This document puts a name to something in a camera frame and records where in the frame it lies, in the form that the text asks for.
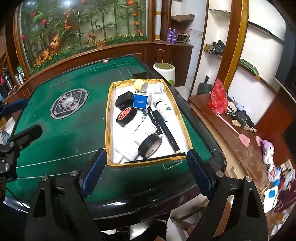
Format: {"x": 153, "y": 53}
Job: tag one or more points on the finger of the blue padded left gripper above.
{"x": 10, "y": 108}

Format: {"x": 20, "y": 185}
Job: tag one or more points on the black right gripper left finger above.
{"x": 58, "y": 210}

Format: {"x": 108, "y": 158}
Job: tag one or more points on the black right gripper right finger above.
{"x": 234, "y": 211}

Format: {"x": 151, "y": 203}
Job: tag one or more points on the white rounded box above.
{"x": 126, "y": 152}

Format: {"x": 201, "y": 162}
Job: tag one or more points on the black long stick gold ends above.
{"x": 167, "y": 132}

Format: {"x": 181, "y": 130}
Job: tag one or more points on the black tape roll red core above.
{"x": 126, "y": 116}

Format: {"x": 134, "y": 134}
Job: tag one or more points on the black marker pen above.
{"x": 154, "y": 121}

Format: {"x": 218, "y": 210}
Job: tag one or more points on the yellow tape roll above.
{"x": 140, "y": 85}

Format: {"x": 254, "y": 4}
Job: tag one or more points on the blue and white small box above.
{"x": 142, "y": 100}

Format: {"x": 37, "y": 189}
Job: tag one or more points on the white medicine bottle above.
{"x": 145, "y": 129}

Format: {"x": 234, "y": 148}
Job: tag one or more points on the white bottle with green label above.
{"x": 163, "y": 108}

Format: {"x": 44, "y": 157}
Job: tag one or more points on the white plug charger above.
{"x": 158, "y": 88}

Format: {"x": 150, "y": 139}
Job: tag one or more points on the round mahjong table control panel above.
{"x": 68, "y": 103}

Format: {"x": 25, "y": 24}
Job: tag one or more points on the wooden side cabinet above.
{"x": 277, "y": 126}

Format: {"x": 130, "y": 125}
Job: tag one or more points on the purple plush toy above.
{"x": 267, "y": 152}

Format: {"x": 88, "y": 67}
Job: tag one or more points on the pink fly swatter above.
{"x": 244, "y": 139}

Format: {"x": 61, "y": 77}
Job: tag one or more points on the red plastic bag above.
{"x": 218, "y": 101}

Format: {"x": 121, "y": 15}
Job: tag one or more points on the white tray with yellow rim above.
{"x": 117, "y": 135}

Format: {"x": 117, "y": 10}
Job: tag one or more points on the dark green kettle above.
{"x": 204, "y": 87}

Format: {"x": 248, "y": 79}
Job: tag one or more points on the white green stool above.
{"x": 167, "y": 71}

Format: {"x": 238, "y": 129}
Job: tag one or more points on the purple bottle pair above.
{"x": 171, "y": 36}

